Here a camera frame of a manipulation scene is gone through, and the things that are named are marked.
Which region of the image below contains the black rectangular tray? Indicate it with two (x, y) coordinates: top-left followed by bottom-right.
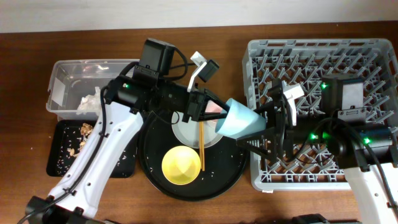
(45, 119), (137, 179)

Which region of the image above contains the grey dishwasher rack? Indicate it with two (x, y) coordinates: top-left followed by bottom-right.
(242, 39), (397, 193)

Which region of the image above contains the pink plastic cup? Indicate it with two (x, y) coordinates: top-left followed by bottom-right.
(205, 100), (223, 114)

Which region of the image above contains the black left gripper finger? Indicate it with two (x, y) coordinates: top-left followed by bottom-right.
(205, 90), (230, 112)
(195, 113), (228, 121)

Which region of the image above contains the food scraps pile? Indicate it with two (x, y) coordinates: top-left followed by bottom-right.
(57, 123), (131, 175)

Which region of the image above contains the clear plastic waste bin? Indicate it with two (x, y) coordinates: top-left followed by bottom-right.
(46, 59), (133, 121)

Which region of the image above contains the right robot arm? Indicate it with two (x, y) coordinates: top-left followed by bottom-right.
(236, 74), (397, 223)

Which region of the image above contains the wooden chopstick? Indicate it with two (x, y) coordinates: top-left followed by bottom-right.
(198, 122), (205, 171)
(199, 122), (205, 172)

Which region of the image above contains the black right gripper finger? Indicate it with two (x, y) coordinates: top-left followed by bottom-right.
(254, 101), (276, 120)
(236, 129), (277, 162)

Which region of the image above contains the round black serving tray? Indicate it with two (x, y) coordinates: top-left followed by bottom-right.
(138, 111), (249, 201)

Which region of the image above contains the yellow bowl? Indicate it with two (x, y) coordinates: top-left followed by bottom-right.
(161, 146), (201, 185)

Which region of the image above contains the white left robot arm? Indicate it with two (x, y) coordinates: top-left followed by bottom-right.
(20, 74), (229, 223)

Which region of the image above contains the white tissue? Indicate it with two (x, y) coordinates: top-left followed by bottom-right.
(77, 86), (101, 111)

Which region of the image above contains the left wooden chopstick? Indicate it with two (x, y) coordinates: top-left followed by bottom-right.
(198, 122), (205, 171)

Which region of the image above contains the right wooden chopstick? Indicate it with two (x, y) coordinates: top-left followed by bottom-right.
(199, 122), (205, 172)

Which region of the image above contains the light blue plastic cup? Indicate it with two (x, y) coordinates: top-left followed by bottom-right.
(215, 98), (267, 139)

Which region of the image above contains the grey round plate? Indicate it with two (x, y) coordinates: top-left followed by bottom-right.
(172, 112), (223, 149)

